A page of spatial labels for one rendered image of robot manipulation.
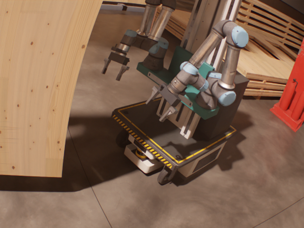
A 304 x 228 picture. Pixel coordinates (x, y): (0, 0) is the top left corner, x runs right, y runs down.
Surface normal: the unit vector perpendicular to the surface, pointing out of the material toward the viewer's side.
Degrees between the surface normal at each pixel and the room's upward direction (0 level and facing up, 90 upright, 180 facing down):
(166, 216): 0
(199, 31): 90
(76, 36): 90
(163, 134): 0
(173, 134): 0
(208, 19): 90
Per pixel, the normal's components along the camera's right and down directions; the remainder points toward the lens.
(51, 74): 0.41, 0.58
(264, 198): 0.28, -0.81
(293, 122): -0.71, 0.18
